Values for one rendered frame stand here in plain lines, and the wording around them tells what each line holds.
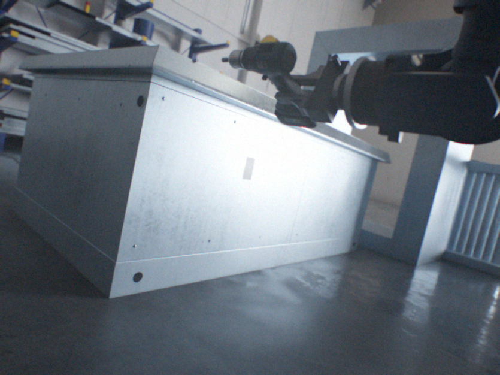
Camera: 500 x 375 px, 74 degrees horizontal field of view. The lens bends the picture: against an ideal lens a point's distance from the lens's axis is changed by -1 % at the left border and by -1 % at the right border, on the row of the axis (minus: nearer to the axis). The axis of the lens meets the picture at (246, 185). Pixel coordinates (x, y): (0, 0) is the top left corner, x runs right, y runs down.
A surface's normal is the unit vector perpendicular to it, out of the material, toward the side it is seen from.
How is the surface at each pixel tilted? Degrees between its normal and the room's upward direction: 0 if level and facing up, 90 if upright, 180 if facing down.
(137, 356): 0
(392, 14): 90
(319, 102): 67
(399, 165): 90
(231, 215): 90
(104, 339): 0
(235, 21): 90
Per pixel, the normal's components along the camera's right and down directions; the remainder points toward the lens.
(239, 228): 0.74, 0.22
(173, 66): 0.77, -0.17
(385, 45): -0.68, -0.09
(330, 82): -0.50, -0.45
